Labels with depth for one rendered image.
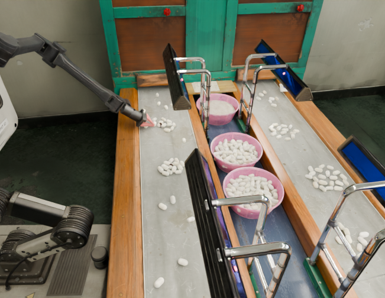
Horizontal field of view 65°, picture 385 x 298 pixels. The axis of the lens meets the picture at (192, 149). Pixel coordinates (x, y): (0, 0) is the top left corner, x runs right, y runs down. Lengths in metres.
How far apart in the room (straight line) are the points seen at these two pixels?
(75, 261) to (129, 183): 0.43
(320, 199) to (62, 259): 1.18
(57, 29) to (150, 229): 2.06
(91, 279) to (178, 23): 1.48
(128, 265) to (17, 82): 2.34
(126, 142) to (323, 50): 2.47
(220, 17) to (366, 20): 1.96
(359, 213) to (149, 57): 1.47
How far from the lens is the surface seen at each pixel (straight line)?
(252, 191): 1.40
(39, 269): 1.52
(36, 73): 3.07
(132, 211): 1.27
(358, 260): 0.99
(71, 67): 1.65
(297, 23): 2.22
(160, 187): 1.38
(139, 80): 2.05
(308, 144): 1.73
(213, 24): 2.03
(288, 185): 1.42
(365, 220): 1.45
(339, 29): 3.51
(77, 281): 1.49
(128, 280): 1.11
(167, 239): 1.20
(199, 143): 1.57
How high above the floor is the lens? 1.73
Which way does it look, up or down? 39 degrees down
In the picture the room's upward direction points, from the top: 1 degrees clockwise
